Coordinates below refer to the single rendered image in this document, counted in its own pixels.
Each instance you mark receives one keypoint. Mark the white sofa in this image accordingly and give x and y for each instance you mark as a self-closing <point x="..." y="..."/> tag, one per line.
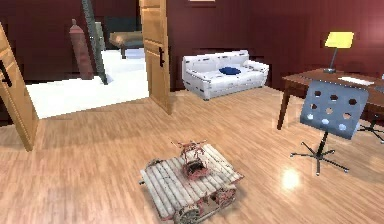
<point x="213" y="80"/>

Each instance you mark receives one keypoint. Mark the white paper sheet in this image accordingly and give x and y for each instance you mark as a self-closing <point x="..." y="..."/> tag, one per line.
<point x="356" y="80"/>

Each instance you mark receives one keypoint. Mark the blue perforated office chair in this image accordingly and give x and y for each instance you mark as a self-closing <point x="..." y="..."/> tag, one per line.
<point x="333" y="108"/>

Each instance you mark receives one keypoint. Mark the brown cushioned bench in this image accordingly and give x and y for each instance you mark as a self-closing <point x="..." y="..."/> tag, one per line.
<point x="126" y="39"/>

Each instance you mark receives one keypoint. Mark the dark red tall post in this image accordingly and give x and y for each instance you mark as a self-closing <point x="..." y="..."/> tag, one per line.
<point x="81" y="50"/>

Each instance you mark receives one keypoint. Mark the pale log raft table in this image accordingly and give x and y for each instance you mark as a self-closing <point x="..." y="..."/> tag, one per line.
<point x="180" y="190"/>

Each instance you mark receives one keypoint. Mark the yellow shade table lamp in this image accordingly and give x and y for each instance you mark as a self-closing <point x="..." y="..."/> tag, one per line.
<point x="339" y="40"/>

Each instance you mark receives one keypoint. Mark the blue cushion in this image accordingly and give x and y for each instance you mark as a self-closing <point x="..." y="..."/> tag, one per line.
<point x="229" y="70"/>

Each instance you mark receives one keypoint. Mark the black star chair base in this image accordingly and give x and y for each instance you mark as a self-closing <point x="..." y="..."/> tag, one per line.
<point x="374" y="128"/>

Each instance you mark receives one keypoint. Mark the light wooden room door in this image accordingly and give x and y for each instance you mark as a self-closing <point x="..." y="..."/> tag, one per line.
<point x="16" y="96"/>
<point x="156" y="56"/>

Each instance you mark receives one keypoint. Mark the dark green leaning ladder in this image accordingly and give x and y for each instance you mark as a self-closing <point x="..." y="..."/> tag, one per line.
<point x="95" y="40"/>

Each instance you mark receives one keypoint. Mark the brown wooden desk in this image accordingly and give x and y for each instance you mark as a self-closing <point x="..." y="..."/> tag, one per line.
<point x="300" y="81"/>

